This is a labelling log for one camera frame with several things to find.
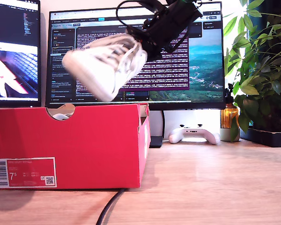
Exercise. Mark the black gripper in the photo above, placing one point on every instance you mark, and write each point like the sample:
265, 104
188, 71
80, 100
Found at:
161, 32

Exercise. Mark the white lace-up shoe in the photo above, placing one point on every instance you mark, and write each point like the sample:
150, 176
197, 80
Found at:
59, 117
96, 70

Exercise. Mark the red shoebox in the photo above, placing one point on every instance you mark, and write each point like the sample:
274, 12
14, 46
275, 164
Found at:
84, 145

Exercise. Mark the wide black computer monitor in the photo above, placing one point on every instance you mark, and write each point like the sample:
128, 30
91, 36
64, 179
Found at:
201, 70

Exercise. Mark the dark monitor stand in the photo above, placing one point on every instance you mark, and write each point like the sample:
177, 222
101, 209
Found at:
155, 141

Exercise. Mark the white game controller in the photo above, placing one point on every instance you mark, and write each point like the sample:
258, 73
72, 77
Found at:
192, 133

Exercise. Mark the amber glass bottle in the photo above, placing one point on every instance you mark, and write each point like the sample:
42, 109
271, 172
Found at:
226, 117

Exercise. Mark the pale green round cup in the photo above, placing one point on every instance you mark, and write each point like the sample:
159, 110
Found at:
224, 135

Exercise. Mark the green leafy plant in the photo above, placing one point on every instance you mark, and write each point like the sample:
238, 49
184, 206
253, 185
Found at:
267, 89

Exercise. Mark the dark teal curtain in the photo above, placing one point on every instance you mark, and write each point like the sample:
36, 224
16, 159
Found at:
271, 7

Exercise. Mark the narrow black computer monitor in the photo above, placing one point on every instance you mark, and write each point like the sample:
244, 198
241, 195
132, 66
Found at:
14, 23

